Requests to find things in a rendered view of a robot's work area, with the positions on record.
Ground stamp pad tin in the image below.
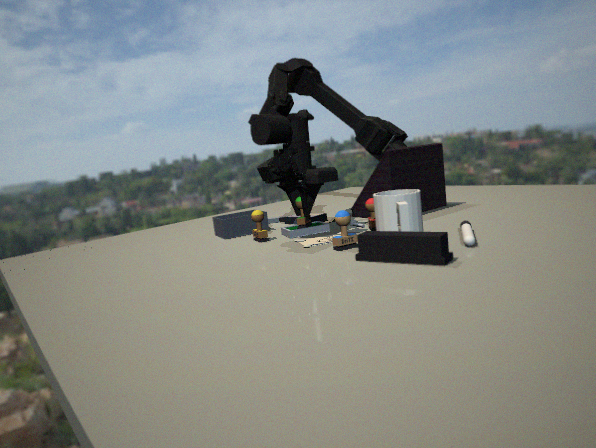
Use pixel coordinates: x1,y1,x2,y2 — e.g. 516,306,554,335
284,213,327,224

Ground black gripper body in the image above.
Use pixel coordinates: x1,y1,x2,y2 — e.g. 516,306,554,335
265,141,338,185

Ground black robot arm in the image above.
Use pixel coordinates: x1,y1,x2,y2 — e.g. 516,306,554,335
248,58,408,181

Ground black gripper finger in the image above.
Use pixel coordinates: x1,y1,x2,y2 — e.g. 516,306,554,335
277,182,301,216
294,183,324,217

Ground cream paper card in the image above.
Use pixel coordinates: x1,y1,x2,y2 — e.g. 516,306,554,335
294,232,341,247

